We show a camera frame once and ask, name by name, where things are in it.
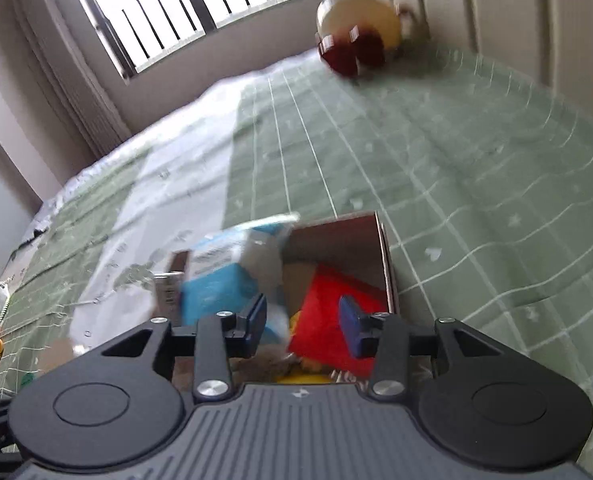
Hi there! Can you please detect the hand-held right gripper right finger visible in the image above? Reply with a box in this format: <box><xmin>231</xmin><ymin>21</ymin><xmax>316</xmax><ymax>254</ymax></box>
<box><xmin>339</xmin><ymin>296</ymin><xmax>502</xmax><ymax>402</ymax></box>

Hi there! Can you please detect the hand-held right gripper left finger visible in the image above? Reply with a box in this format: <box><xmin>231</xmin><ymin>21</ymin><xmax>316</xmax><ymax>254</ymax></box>
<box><xmin>101</xmin><ymin>294</ymin><xmax>268</xmax><ymax>402</ymax></box>

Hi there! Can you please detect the red soft packet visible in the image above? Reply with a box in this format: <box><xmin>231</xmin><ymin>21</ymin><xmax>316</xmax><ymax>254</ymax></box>
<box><xmin>287</xmin><ymin>264</ymin><xmax>389</xmax><ymax>380</ymax></box>

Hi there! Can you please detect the blue tissue packet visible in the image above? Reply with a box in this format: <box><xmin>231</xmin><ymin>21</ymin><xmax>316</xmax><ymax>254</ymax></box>
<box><xmin>180</xmin><ymin>264</ymin><xmax>261</xmax><ymax>333</ymax></box>

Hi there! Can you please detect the clear plastic bag of packets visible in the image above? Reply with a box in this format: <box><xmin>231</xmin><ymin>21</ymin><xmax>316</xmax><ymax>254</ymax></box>
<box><xmin>176</xmin><ymin>214</ymin><xmax>302</xmax><ymax>343</ymax></box>

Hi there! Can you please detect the cardboard box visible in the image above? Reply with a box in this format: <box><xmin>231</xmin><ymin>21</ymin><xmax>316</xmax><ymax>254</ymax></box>
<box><xmin>166</xmin><ymin>211</ymin><xmax>401</xmax><ymax>391</ymax></box>

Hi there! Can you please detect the green checked bedsheet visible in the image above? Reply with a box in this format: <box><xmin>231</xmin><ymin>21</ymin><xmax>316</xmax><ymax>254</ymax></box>
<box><xmin>0</xmin><ymin>42</ymin><xmax>593</xmax><ymax>480</ymax></box>

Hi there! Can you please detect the cream and dark red plush toy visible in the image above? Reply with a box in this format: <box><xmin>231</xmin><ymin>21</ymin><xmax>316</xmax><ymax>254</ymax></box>
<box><xmin>315</xmin><ymin>0</ymin><xmax>423</xmax><ymax>79</ymax></box>

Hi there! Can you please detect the grey curtain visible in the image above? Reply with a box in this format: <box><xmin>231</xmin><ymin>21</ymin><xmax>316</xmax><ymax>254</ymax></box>
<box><xmin>6</xmin><ymin>0</ymin><xmax>133</xmax><ymax>162</ymax></box>

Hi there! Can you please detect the window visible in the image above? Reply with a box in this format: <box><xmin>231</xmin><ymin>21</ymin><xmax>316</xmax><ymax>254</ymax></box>
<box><xmin>59</xmin><ymin>0</ymin><xmax>311</xmax><ymax>80</ymax></box>

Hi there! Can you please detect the white padded headboard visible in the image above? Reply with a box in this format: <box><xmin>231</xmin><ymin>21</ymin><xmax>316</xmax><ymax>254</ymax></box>
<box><xmin>351</xmin><ymin>0</ymin><xmax>593</xmax><ymax>103</ymax></box>

